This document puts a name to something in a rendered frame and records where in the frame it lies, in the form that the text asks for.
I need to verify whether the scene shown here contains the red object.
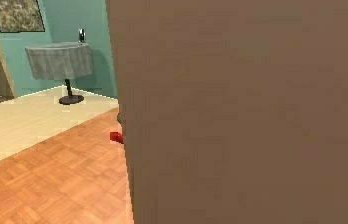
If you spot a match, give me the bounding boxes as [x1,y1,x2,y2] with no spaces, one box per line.
[109,131,125,145]

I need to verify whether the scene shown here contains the large brown door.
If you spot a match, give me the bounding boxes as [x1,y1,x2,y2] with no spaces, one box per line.
[104,0,348,224]

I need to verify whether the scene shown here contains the round table with grey cloth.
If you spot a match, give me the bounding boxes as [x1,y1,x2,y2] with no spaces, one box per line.
[24,41,94,106]

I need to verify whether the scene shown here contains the framed picture with black frame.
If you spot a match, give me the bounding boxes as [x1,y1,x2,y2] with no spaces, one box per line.
[0,0,46,34]

